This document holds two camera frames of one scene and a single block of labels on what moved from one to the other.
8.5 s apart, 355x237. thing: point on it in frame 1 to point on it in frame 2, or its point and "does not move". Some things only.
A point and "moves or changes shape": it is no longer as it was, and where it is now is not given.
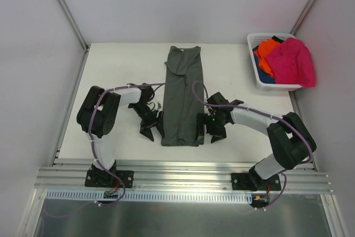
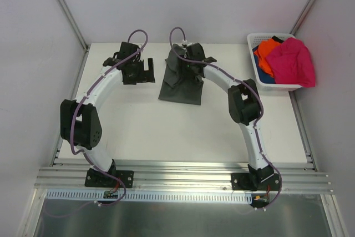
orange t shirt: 264,47 does not move
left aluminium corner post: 66,9 does not move
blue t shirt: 264,76 does not move
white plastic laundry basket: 253,40 does not move
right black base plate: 248,181 does not move
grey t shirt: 183,96 moves or changes shape
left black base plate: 104,178 does not move
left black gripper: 151,122 to 138,75
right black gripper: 208,127 to 189,73
